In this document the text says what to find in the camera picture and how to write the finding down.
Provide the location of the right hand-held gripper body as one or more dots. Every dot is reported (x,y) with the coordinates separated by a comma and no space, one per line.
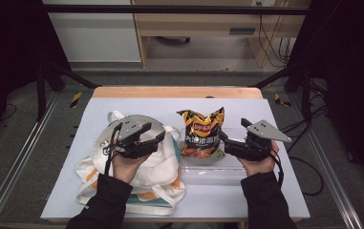
(252,149)

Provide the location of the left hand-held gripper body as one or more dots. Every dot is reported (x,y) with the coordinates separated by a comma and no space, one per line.
(135,148)

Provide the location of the black and yellow chip bag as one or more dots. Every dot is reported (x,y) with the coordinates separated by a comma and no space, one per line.
(202,133)

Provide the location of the white tote bag coloured blobs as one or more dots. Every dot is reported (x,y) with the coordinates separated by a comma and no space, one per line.
(160,171)

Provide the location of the clear plastic container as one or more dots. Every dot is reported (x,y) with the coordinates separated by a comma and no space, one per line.
(214,171)

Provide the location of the person's right hand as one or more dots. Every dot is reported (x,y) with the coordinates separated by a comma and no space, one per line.
(261,167)

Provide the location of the person's left hand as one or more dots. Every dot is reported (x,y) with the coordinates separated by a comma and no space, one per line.
(125,167)

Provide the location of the black and yellow tape strip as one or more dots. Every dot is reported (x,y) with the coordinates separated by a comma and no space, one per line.
(76,99)
(280,100)

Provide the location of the wooden table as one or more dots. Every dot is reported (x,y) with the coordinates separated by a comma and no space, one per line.
(170,92)

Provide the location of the black metal stand strut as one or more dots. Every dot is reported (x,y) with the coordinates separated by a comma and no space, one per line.
(41,95)
(306,95)

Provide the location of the white table mat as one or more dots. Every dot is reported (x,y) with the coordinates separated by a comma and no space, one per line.
(208,203)

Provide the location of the white cabinet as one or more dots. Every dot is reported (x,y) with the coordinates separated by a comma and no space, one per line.
(96,38)

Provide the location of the light wooden desk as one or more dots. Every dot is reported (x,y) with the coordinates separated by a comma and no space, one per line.
(198,22)

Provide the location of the black metal crossbar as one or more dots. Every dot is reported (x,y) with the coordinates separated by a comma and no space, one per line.
(170,9)

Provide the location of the black curtain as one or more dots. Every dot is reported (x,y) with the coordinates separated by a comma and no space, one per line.
(10,47)
(351,63)

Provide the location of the aluminium rail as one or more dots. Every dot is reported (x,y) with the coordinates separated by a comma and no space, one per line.
(335,184)
(17,159)

